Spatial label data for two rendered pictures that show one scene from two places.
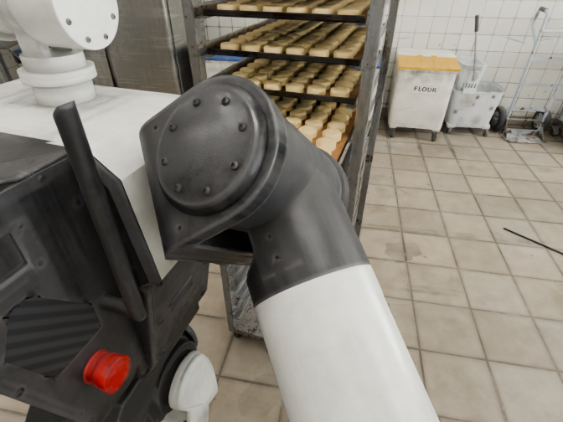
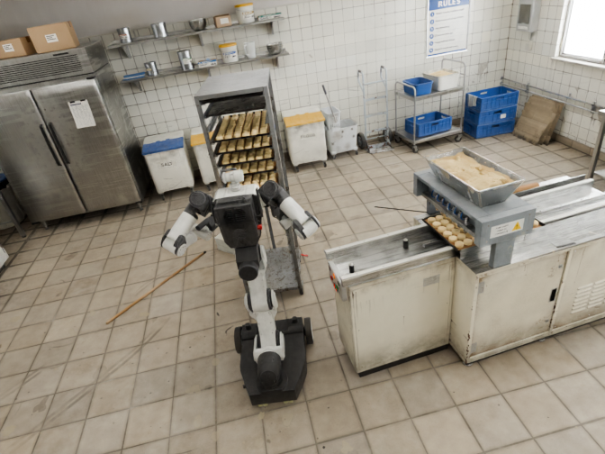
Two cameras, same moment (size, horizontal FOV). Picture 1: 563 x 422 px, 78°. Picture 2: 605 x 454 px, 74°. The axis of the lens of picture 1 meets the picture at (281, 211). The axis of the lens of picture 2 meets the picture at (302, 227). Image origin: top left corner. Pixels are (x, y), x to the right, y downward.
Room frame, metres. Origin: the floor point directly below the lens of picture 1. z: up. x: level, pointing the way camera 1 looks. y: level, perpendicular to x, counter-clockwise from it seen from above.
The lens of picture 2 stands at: (-1.78, 0.50, 2.37)
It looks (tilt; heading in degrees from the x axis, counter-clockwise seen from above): 31 degrees down; 343
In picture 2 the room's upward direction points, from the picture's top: 9 degrees counter-clockwise
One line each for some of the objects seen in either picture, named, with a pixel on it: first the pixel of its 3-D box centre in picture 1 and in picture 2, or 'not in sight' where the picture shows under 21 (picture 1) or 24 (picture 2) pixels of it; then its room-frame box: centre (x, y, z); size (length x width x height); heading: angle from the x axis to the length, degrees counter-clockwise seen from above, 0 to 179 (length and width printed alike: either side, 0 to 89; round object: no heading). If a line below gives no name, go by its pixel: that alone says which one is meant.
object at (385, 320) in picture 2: not in sight; (392, 303); (0.00, -0.59, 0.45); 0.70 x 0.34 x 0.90; 84
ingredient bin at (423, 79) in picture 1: (417, 95); (305, 139); (3.61, -1.40, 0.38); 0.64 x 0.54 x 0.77; 167
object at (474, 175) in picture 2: not in sight; (469, 173); (-0.06, -1.09, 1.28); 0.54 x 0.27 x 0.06; 174
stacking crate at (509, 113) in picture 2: not in sight; (489, 112); (2.92, -4.12, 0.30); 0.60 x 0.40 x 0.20; 80
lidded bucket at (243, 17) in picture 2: not in sight; (245, 13); (3.90, -0.93, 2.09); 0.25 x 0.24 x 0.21; 170
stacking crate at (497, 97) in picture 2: not in sight; (491, 98); (2.92, -4.12, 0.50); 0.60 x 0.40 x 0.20; 82
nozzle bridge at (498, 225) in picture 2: not in sight; (465, 213); (-0.06, -1.09, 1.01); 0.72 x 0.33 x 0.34; 174
